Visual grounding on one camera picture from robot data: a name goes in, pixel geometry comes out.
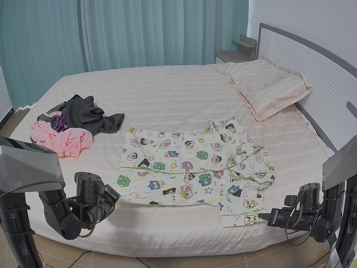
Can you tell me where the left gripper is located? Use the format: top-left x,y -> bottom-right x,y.
98,184 -> 121,214

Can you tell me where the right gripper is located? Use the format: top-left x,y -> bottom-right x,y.
267,207 -> 300,229

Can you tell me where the white printed pyjama top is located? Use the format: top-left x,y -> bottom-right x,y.
112,117 -> 277,228

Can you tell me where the bed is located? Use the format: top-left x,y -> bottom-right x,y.
8,23 -> 357,259

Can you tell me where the pink garment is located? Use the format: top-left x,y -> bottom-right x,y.
30,120 -> 93,159

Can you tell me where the purple garment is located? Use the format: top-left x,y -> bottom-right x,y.
54,115 -> 69,132

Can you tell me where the black garment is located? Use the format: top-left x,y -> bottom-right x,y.
65,95 -> 125,135

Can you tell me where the grey garment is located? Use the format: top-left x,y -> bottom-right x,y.
37,102 -> 69,122

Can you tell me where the pale pink striped pillow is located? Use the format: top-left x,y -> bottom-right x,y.
217,59 -> 313,121

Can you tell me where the grey white bedside table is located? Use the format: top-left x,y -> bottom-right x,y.
215,35 -> 257,64

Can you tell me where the blue-green curtain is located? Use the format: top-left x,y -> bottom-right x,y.
0,0 -> 90,109
79,0 -> 251,72

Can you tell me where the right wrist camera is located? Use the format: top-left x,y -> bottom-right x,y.
284,195 -> 298,209

